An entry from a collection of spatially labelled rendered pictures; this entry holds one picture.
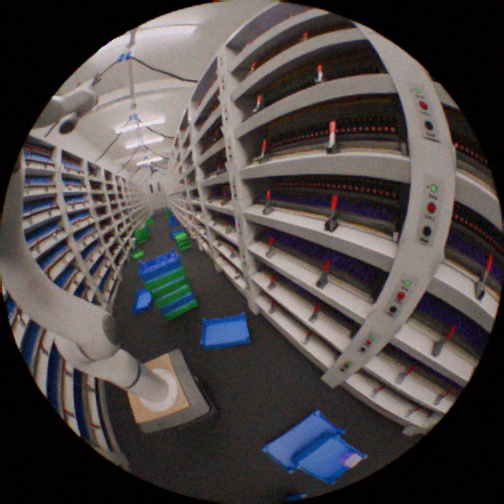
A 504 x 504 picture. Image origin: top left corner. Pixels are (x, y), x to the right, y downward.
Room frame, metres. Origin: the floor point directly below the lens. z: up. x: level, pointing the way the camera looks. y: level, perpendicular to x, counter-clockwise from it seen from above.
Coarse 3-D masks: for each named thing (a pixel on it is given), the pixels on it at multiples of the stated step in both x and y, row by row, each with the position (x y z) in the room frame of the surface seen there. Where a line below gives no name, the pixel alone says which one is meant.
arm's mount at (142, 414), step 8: (152, 360) 0.20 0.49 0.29; (160, 360) 0.21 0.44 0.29; (168, 360) 0.21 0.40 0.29; (152, 368) 0.16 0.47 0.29; (160, 368) 0.17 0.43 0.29; (168, 368) 0.18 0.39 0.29; (176, 376) 0.15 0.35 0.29; (128, 392) 0.01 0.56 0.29; (184, 392) 0.09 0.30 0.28; (136, 400) -0.01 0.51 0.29; (176, 400) 0.05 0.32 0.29; (184, 400) 0.05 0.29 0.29; (136, 408) -0.05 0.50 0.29; (144, 408) -0.03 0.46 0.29; (176, 408) 0.01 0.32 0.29; (184, 408) 0.02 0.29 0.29; (136, 416) -0.08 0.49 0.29; (144, 416) -0.07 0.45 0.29; (152, 416) -0.05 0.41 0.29; (160, 416) -0.04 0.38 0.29
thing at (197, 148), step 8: (192, 104) 1.30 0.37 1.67; (192, 112) 1.29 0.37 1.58; (200, 120) 1.33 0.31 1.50; (192, 128) 1.29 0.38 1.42; (200, 144) 1.32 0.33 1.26; (208, 144) 1.35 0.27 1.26; (192, 152) 1.37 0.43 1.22; (200, 152) 1.31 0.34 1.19; (208, 160) 1.34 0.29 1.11; (216, 160) 1.38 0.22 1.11; (200, 168) 1.30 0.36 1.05; (208, 168) 1.34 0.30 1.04; (216, 168) 1.38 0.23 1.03; (200, 184) 1.29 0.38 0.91; (216, 184) 1.37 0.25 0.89; (200, 192) 1.31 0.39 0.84; (208, 192) 1.32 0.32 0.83; (200, 200) 1.36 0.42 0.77; (208, 216) 1.30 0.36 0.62; (208, 232) 1.31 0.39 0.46; (216, 232) 1.32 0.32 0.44; (216, 264) 1.29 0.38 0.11
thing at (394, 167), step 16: (288, 144) 0.64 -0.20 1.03; (304, 144) 0.58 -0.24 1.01; (240, 160) 0.69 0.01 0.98; (288, 160) 0.43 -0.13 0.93; (304, 160) 0.38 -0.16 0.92; (320, 160) 0.34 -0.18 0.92; (336, 160) 0.31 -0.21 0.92; (352, 160) 0.27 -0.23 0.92; (368, 160) 0.24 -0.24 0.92; (384, 160) 0.21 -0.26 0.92; (400, 160) 0.18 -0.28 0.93; (240, 176) 0.69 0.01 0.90; (256, 176) 0.59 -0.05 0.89; (368, 176) 0.25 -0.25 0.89; (384, 176) 0.22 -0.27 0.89; (400, 176) 0.19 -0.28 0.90
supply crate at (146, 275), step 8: (160, 256) 0.91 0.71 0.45; (168, 256) 0.95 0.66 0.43; (176, 256) 0.82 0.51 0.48; (152, 264) 0.86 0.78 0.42; (168, 264) 0.78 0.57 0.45; (176, 264) 0.81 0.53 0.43; (144, 272) 0.77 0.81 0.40; (152, 272) 0.70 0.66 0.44; (160, 272) 0.73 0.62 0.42; (144, 280) 0.66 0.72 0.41
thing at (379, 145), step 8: (320, 144) 0.40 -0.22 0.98; (328, 144) 0.38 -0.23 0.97; (344, 144) 0.34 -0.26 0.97; (352, 144) 0.32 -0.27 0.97; (360, 144) 0.31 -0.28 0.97; (368, 144) 0.29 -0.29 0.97; (376, 144) 0.27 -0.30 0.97; (384, 144) 0.25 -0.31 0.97; (392, 144) 0.24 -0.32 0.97; (400, 144) 0.22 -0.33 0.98; (280, 152) 0.54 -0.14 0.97; (288, 152) 0.51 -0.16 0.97; (296, 152) 0.49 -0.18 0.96; (304, 152) 0.44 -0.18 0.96; (256, 160) 0.68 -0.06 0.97
